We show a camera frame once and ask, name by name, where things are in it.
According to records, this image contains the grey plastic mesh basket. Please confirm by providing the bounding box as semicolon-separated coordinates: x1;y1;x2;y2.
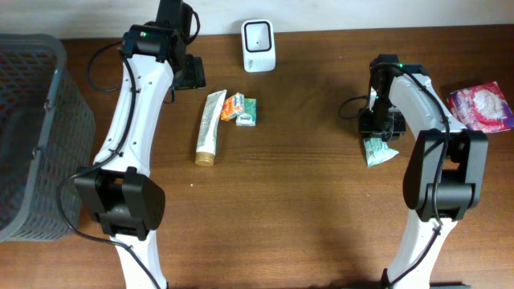
1;34;96;242

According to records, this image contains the green white tissue pack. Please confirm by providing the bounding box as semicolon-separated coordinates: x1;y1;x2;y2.
236;99;257;127

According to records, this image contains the red purple tissue pack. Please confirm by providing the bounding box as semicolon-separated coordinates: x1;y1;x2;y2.
447;81;513;133

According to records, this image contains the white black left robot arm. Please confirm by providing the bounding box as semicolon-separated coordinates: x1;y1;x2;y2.
72;0;206;288

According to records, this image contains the white tube gold cap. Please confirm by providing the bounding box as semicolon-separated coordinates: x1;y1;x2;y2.
195;90;226;166

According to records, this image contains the orange tissue pack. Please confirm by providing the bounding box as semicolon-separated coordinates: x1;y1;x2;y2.
221;92;245;121

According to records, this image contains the teal wet wipes pack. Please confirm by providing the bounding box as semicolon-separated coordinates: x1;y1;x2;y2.
363;137;399;167

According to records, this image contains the white barcode scanner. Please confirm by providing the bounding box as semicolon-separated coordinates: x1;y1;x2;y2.
241;19;276;73

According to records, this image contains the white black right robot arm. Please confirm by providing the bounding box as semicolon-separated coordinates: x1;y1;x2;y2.
357;54;488;288

